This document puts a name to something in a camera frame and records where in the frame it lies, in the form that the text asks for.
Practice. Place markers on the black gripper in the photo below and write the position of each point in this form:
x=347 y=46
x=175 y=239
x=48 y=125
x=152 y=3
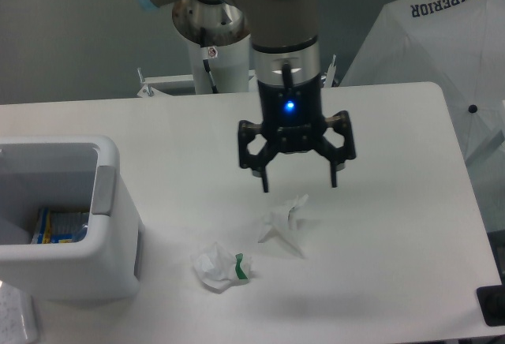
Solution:
x=292 y=115

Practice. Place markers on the white paper napkin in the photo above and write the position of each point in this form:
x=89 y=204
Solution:
x=281 y=221

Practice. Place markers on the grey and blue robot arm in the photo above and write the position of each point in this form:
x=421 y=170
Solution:
x=284 y=37

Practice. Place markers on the white trash can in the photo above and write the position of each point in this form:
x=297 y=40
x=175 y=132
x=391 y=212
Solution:
x=67 y=174

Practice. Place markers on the crumpled white paper green stripe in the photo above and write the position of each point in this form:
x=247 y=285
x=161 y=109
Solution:
x=219 y=269

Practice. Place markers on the white umbrella with text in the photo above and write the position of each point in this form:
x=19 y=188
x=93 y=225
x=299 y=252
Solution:
x=456 y=44

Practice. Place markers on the blue yellow snack wrapper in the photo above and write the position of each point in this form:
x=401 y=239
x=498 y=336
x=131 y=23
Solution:
x=56 y=227

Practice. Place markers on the black device at table edge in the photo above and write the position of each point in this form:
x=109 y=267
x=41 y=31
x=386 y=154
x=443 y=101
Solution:
x=491 y=301

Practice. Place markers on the white patterned paper sheet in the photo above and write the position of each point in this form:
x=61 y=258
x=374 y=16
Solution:
x=18 y=322

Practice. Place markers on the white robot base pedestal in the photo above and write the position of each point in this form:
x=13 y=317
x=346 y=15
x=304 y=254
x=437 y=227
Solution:
x=228 y=64

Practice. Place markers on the white metal mounting bracket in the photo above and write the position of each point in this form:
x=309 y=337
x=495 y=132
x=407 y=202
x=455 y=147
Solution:
x=186 y=85

